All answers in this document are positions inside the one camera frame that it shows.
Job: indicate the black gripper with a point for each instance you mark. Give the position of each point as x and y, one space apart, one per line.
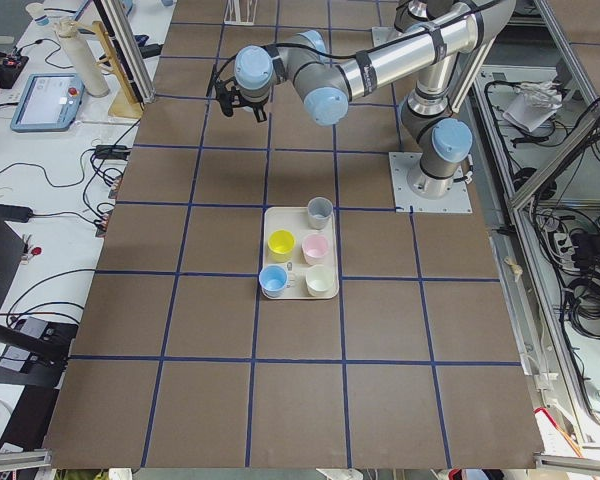
254 105

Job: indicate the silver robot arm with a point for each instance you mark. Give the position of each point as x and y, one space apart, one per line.
442 50

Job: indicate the grey plastic cup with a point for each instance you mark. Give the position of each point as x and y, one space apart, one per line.
319 211

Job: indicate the yellow plastic cup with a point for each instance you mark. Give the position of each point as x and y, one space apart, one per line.
281 244

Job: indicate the pink plastic cup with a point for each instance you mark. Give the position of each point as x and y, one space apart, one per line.
315 248

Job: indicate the light blue cup near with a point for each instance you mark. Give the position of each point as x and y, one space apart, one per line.
273 280

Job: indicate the cream white plastic cup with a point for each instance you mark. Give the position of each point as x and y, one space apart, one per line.
319 280

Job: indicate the wooden mug tree stand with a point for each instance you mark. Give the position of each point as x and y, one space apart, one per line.
125 104

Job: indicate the white plastic tray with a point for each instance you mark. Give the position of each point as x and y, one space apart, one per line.
295 220

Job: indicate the white cylindrical bottle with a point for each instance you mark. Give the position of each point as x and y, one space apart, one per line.
81 57

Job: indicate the blue teach pendant tablet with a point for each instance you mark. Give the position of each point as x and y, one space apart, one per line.
50 103

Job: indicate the black power adapter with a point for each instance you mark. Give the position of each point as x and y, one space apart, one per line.
15 213

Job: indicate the white wire cup rack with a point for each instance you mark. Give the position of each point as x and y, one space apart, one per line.
240 12

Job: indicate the aluminium frame post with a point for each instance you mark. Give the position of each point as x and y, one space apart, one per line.
119 30

